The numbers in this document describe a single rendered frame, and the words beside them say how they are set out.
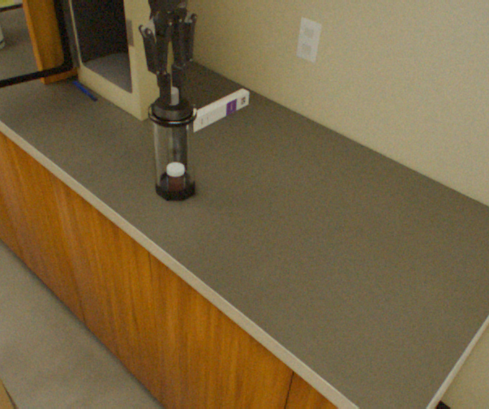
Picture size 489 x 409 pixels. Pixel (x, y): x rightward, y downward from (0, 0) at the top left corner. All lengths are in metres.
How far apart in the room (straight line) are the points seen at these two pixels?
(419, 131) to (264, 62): 0.56
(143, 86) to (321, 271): 0.75
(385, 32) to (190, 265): 0.78
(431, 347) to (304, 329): 0.24
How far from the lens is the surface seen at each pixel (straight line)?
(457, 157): 1.41
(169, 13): 1.02
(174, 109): 1.08
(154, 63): 1.02
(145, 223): 1.16
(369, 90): 1.46
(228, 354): 1.20
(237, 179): 1.28
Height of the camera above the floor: 1.72
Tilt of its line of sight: 41 degrees down
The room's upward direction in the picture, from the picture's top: 5 degrees clockwise
